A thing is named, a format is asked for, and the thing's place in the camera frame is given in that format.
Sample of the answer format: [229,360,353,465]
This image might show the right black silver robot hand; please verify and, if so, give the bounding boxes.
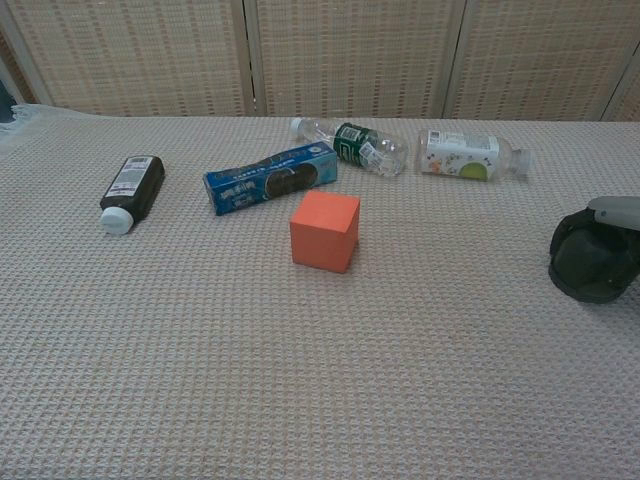
[584,195,640,294]

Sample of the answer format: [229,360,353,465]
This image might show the clear bottle white lime label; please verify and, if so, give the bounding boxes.
[418,128,534,183]

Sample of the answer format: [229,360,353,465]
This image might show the clear water bottle green label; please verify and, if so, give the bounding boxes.
[290,117,410,178]

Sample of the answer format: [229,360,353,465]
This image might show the orange cube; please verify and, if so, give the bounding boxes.
[289,189,362,275]

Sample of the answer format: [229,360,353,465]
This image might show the bamboo folding screen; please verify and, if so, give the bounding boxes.
[0,0,640,123]

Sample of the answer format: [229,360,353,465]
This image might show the blue cookie box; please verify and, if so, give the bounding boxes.
[202,141,339,217]

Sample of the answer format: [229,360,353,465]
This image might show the beige waffle fringed tablecloth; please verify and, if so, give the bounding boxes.
[0,103,640,480]

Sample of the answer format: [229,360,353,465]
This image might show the dark brown bottle white cap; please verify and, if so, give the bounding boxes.
[99,154,166,236]

